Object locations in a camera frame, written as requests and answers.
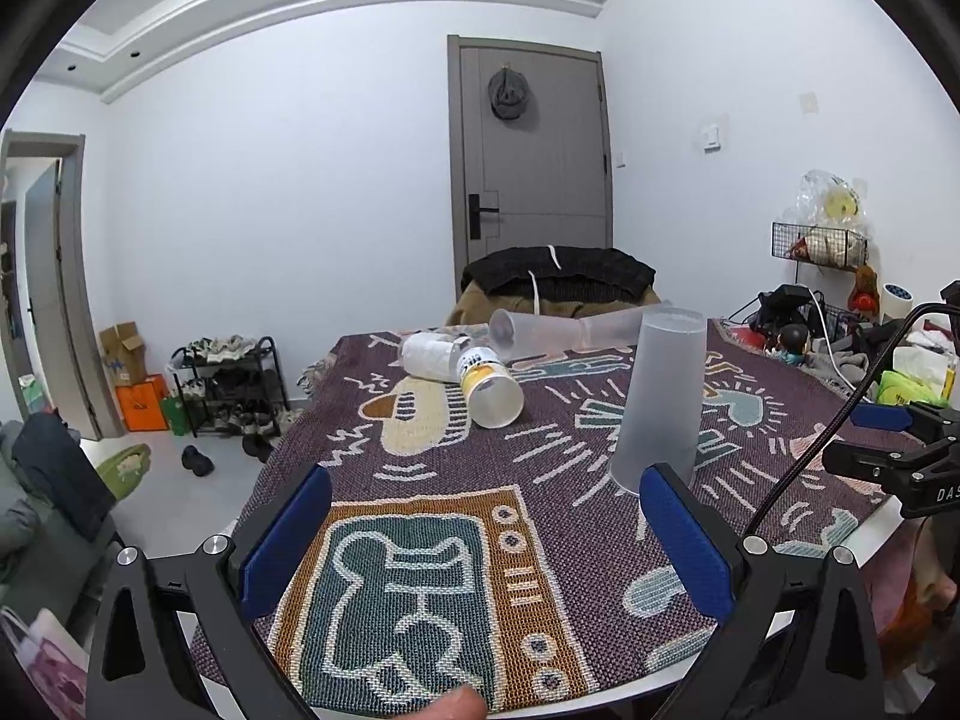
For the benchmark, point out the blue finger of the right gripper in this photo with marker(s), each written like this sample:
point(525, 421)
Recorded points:
point(920, 420)

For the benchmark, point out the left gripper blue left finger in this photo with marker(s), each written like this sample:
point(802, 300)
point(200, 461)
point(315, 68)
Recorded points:
point(140, 665)

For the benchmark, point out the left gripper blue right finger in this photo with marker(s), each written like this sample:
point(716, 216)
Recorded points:
point(794, 637)

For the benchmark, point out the frosted grey plastic cup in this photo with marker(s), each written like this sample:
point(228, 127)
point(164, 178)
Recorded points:
point(661, 421)

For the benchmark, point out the clear frosted cup left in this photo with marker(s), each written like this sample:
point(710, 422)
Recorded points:
point(520, 336)

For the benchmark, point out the white yellow labelled cup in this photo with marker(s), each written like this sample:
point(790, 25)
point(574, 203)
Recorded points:
point(494, 398)

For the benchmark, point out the person left hand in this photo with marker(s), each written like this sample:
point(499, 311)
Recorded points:
point(462, 703)

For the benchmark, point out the green tissue pack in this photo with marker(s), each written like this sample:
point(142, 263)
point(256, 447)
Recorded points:
point(896, 389)

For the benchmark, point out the grey cloth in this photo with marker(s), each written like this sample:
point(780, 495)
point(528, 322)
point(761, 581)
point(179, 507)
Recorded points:
point(837, 365)

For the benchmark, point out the pink white paper bag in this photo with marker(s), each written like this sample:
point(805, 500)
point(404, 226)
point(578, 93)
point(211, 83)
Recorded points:
point(53, 661)

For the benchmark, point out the white tape roll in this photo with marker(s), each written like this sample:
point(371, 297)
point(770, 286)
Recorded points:
point(896, 302)

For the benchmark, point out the black haired figurine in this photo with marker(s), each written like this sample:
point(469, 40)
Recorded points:
point(793, 344)

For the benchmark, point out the brown plush toy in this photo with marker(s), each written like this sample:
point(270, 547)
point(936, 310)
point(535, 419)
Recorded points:
point(863, 298)

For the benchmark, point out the black slipper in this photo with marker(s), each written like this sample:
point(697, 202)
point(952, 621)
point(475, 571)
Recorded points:
point(196, 463)

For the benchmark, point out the dark jeans on sofa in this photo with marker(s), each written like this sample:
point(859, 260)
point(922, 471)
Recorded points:
point(56, 466)

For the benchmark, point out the clear plastic bag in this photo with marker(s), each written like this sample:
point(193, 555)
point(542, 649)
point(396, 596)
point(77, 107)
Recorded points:
point(824, 199)

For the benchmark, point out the orange box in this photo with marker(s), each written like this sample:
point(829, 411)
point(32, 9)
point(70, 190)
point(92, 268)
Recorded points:
point(142, 405)

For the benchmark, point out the grey interior door left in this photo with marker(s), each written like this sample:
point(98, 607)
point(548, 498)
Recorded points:
point(58, 306)

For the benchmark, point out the black shoe rack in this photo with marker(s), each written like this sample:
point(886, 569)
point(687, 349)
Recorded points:
point(230, 386)

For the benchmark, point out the cardboard box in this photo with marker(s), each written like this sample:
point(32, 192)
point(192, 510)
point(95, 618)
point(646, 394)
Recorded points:
point(123, 354)

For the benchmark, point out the black jacket on chair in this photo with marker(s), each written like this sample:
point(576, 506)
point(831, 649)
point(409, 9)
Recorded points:
point(559, 273)

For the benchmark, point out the grey entrance door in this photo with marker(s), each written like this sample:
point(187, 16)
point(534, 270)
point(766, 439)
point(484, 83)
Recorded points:
point(550, 173)

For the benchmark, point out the grey cap on door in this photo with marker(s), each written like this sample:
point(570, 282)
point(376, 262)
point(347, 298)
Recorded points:
point(508, 94)

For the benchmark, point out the black wire basket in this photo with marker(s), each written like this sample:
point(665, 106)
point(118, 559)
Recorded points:
point(839, 248)

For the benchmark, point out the white light switch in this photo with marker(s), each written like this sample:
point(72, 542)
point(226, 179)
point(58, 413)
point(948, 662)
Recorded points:
point(711, 137)

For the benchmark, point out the black door handle lock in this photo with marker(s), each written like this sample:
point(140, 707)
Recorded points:
point(476, 211)

